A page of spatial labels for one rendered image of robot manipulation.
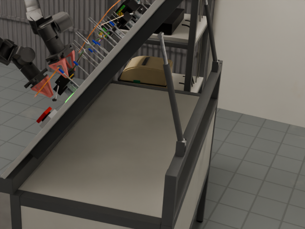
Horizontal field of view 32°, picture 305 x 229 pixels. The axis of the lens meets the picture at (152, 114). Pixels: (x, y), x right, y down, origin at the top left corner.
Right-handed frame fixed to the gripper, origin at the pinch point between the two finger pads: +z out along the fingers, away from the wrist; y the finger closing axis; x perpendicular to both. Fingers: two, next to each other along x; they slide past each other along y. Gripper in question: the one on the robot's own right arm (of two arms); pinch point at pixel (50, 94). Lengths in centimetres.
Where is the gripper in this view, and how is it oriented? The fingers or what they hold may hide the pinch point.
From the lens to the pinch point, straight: 215.4
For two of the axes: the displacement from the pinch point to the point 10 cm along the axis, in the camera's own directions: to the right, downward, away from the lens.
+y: 3.5, -5.0, 7.9
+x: -7.1, 4.1, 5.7
